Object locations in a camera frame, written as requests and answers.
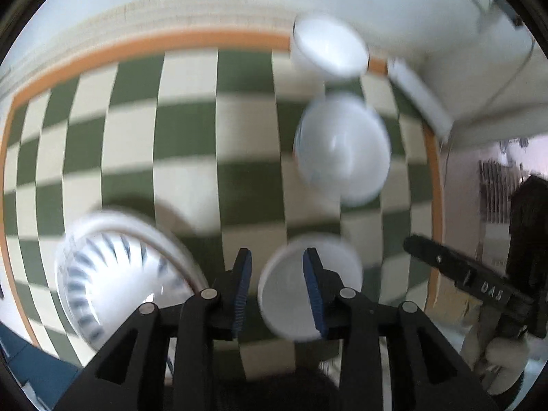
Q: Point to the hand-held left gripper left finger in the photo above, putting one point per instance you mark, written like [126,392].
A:
[242,293]

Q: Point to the white power strip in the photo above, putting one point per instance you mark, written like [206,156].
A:
[419,94]

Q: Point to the green checkered tablecloth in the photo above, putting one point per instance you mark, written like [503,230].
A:
[192,137]

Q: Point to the plain white bowl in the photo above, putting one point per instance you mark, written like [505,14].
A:
[282,299]

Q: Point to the person's right hand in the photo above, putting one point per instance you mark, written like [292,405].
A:
[501,355]

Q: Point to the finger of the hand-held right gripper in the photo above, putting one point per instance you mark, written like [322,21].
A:
[449,265]

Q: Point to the tall white bowl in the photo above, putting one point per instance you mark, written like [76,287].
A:
[329,43]

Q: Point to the white bowl with printed pattern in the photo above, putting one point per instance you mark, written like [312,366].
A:
[342,150]

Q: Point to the large white plate grey flower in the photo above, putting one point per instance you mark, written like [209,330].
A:
[173,244]

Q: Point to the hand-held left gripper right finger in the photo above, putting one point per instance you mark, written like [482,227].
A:
[312,293]

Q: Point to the blue striped white plate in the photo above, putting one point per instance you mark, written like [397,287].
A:
[115,282]

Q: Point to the black plug charger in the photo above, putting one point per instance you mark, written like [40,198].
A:
[511,13]

